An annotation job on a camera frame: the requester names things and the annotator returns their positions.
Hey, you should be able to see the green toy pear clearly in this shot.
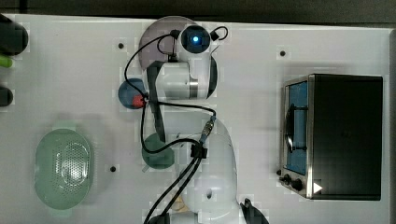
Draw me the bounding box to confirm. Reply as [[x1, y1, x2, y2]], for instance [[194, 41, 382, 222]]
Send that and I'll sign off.
[[0, 55, 13, 68]]

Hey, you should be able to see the blue cup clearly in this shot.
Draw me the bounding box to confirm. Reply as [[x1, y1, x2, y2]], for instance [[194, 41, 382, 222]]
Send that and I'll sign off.
[[118, 78, 148, 109]]

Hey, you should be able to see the small black object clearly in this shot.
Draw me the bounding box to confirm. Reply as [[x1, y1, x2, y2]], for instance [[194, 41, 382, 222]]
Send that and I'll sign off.
[[0, 87, 13, 107]]

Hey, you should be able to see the black toaster oven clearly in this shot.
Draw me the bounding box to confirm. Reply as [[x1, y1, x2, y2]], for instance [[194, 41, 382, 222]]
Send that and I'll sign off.
[[276, 74, 384, 201]]

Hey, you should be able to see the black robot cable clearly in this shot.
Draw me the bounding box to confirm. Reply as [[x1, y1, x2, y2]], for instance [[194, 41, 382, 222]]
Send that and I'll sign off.
[[123, 25, 229, 224]]

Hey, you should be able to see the green oval colander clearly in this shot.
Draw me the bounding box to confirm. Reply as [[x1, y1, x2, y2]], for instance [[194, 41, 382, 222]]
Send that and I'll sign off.
[[34, 120, 93, 211]]

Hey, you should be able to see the red item inside cup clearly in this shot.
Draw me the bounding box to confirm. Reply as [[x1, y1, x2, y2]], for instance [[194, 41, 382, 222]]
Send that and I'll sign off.
[[132, 95, 145, 108]]

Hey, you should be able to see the black cylindrical container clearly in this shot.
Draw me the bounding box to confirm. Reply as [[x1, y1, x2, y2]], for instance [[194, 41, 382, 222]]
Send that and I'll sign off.
[[0, 14, 29, 56]]

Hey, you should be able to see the green mug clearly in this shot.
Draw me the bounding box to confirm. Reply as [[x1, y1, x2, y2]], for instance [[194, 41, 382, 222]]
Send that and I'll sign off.
[[142, 133, 175, 170]]

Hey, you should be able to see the grey round plate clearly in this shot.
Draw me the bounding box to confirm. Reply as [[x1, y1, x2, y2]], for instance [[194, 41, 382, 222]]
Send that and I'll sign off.
[[138, 16, 194, 70]]

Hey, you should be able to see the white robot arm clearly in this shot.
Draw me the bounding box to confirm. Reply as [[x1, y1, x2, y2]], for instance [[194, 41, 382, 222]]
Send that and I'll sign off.
[[144, 24, 269, 224]]

